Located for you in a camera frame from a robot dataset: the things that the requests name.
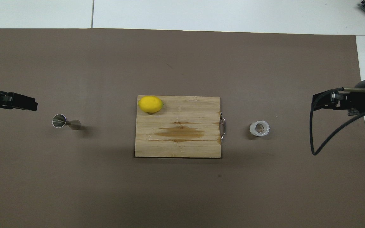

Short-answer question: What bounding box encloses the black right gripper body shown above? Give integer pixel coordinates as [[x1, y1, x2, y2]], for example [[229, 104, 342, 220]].
[[339, 78, 365, 117]]

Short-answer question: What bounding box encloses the steel double jigger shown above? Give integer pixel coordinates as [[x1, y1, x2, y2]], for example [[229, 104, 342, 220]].
[[52, 114, 81, 130]]

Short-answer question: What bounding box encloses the frosted glass cup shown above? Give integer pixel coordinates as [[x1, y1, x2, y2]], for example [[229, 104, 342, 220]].
[[249, 120, 270, 137]]

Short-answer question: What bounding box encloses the yellow lemon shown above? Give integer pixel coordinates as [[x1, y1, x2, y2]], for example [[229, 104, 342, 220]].
[[138, 96, 164, 113]]

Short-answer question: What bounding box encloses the wooden cutting board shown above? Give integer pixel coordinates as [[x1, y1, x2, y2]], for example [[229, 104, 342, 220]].
[[135, 96, 221, 158]]

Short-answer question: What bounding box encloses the brown table mat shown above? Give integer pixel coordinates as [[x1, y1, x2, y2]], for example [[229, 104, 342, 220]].
[[0, 28, 365, 228]]

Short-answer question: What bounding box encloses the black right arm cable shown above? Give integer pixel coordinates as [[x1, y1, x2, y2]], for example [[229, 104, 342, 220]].
[[309, 87, 365, 156]]

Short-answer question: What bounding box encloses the metal cutting board handle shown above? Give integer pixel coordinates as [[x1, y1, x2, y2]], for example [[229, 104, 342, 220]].
[[219, 111, 226, 142]]

